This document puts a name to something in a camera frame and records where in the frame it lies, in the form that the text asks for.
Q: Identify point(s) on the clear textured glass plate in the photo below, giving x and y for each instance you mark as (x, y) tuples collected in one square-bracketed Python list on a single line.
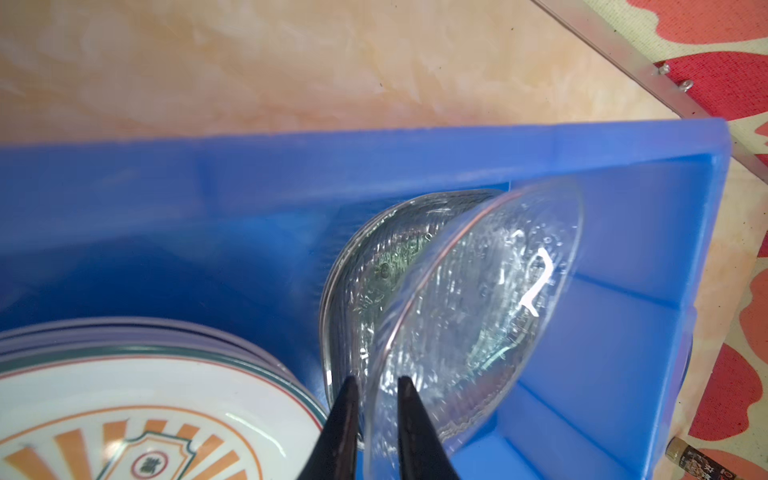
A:
[(468, 314)]

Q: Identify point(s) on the green rimmed white plate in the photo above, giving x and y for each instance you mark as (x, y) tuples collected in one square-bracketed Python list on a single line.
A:
[(61, 335)]

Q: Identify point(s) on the small dark spice jar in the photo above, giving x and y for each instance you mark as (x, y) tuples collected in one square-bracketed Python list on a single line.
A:
[(695, 463)]

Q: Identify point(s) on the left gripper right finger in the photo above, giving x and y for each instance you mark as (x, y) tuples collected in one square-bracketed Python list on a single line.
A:
[(420, 452)]

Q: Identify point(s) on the orange sunburst plate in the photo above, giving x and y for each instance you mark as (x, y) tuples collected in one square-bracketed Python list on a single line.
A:
[(152, 413)]

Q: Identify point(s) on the right aluminium frame post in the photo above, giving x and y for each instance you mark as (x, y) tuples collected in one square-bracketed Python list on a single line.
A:
[(699, 58)]

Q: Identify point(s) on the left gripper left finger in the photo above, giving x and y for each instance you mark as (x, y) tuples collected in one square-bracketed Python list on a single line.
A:
[(334, 455)]

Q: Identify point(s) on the blue plastic bin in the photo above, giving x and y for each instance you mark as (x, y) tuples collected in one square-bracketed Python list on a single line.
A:
[(240, 234)]

